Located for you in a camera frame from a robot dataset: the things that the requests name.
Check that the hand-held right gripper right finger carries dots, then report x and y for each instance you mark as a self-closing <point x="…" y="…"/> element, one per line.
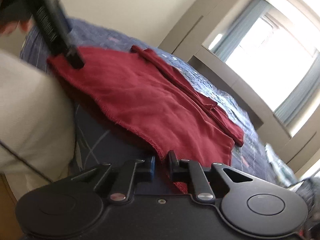
<point x="173" y="161"/>

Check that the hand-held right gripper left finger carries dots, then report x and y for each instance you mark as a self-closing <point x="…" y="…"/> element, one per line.
<point x="150" y="166"/>

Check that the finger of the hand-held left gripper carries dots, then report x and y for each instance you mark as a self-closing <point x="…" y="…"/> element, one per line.
<point x="75" y="57"/>

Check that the red long-sleeved shirt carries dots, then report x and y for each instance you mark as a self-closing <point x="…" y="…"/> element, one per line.
<point x="137" y="100"/>

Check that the person's left hand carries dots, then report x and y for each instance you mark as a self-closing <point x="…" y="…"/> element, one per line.
<point x="10" y="27"/>

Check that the beige clothing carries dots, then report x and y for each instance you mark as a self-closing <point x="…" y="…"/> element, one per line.
<point x="32" y="110"/>

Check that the blue plaid floral quilt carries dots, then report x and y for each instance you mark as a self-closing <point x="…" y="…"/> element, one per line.
<point x="225" y="97"/>

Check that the beige window cabinet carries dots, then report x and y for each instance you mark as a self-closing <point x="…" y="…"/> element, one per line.
<point x="240" y="87"/>

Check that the light blue patterned cloth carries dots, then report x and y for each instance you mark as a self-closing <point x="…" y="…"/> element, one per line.
<point x="277" y="160"/>

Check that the tall beige wardrobe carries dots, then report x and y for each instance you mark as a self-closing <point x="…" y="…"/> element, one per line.
<point x="200" y="17"/>
<point x="305" y="150"/>

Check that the grey quilted blanket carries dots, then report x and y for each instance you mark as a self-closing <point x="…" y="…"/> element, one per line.
<point x="310" y="192"/>

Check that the light blue curtain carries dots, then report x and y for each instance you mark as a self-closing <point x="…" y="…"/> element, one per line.
<point x="237" y="27"/>
<point x="302" y="97"/>

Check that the window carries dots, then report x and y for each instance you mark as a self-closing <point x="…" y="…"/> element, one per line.
<point x="275" y="47"/>

